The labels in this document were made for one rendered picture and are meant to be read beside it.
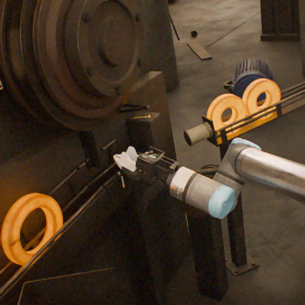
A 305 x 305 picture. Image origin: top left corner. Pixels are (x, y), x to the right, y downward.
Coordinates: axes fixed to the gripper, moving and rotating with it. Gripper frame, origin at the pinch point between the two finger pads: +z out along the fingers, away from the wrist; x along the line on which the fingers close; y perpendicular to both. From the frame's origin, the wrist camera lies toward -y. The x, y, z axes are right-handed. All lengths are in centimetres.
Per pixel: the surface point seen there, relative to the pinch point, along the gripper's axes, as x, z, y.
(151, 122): -18.6, -0.3, 4.6
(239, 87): -193, 24, -60
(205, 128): -37.5, -12.2, -2.1
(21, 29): 23, 13, 44
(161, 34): -241, 117, -61
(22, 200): 35.1, 4.3, 6.0
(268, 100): -62, -26, 4
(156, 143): -19.1, -3.1, -3.1
